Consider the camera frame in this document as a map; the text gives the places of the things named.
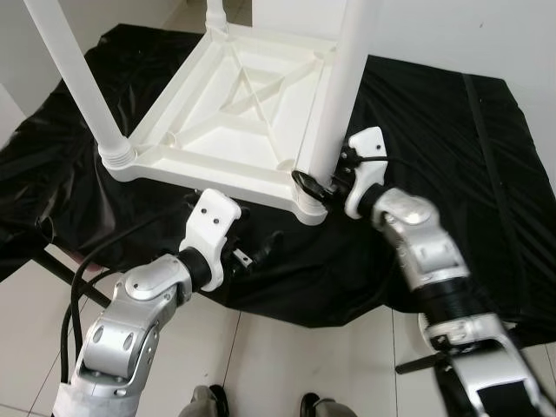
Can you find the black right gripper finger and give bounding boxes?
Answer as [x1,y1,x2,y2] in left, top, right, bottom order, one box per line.
[292,170,329,204]

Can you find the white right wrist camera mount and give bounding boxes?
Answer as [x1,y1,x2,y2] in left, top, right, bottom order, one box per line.
[341,127,389,218]

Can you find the white plastic children table top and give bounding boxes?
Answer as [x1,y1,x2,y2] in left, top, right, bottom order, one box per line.
[109,24,361,227]

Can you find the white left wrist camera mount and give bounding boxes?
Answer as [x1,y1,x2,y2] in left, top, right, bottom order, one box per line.
[178,189,242,288]

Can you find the grey robot right leg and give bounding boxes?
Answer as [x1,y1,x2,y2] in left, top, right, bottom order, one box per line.
[300,393,348,417]

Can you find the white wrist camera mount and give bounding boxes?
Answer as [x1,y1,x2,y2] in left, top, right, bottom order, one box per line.
[341,127,389,218]
[178,189,242,288]

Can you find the black table cloth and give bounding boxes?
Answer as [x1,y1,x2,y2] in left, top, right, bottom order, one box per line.
[0,24,556,329]

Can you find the grey robot leg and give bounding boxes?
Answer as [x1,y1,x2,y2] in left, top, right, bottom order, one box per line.
[300,393,348,417]
[189,385,231,417]

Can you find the grey robot left leg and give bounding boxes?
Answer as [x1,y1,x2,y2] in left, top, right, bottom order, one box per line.
[189,385,231,417]

